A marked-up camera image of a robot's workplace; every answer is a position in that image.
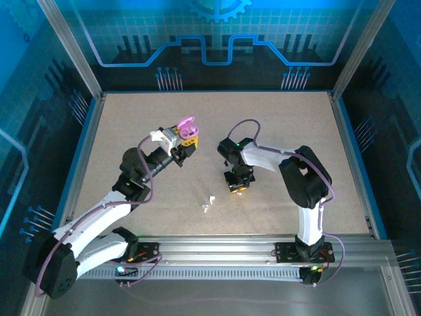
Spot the grey metal tray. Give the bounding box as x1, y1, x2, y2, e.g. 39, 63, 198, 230
19, 259, 417, 316

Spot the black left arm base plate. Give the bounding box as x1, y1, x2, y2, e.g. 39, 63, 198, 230
100, 242, 161, 263

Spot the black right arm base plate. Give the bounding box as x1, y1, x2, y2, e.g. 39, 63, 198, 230
275, 242, 335, 263

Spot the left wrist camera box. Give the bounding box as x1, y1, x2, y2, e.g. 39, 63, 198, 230
149, 126, 180, 157

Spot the slotted grey cable duct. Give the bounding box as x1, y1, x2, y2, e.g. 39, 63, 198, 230
51, 266, 305, 281

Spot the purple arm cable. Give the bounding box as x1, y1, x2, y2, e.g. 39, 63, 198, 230
226, 118, 346, 287
34, 134, 164, 299

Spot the aluminium frame post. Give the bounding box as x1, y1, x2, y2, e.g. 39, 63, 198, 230
331, 0, 397, 99
36, 0, 105, 99

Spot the controller board with led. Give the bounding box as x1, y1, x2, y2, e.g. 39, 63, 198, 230
301, 265, 325, 287
114, 263, 139, 287

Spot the right controller board with LED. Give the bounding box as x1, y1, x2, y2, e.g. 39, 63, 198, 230
301, 265, 325, 287

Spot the aluminium table side rail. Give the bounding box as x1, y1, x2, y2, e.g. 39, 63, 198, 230
54, 93, 106, 240
328, 92, 379, 240

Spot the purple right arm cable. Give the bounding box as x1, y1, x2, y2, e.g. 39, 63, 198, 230
226, 118, 346, 287

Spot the purple earbud charging case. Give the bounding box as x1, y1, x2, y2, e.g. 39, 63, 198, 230
176, 115, 202, 140

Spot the left controller board with LED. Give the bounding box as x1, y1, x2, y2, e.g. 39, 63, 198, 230
114, 263, 139, 287

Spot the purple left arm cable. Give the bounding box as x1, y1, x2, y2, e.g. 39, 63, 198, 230
34, 134, 164, 299

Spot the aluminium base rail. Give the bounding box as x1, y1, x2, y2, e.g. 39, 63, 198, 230
42, 234, 395, 264

